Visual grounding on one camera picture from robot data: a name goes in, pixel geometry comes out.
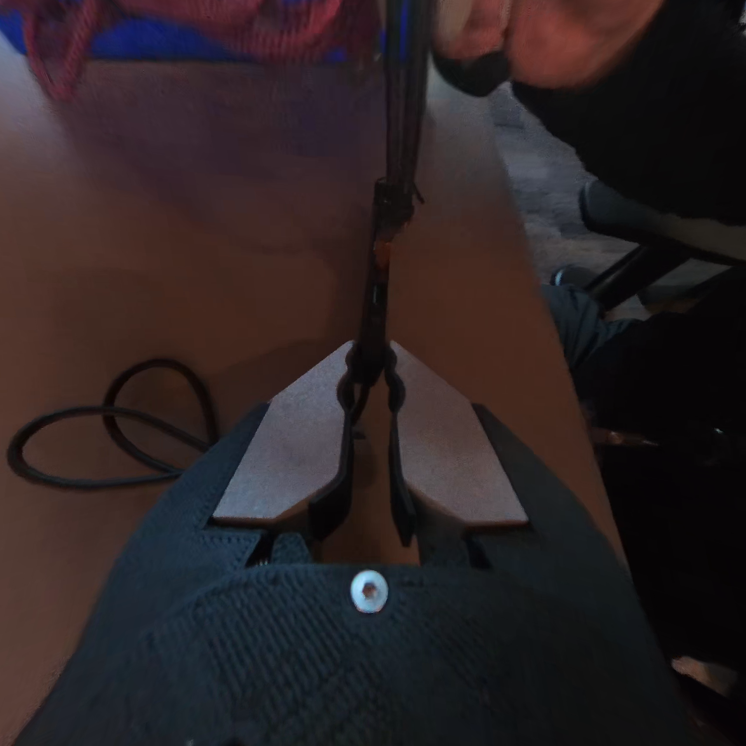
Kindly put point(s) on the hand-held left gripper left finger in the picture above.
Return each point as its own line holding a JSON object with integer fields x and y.
{"x": 285, "y": 454}

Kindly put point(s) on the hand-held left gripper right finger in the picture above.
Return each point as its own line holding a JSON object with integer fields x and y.
{"x": 454, "y": 454}

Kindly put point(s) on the black usb hub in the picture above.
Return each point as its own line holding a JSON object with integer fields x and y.
{"x": 376, "y": 303}

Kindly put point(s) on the blue plastic box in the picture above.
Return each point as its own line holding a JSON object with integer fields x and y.
{"x": 163, "y": 44}

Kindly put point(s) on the person's right hand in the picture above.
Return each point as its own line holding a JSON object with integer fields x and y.
{"x": 571, "y": 35}

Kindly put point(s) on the dark desk chair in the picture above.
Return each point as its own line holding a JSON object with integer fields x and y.
{"x": 629, "y": 218}

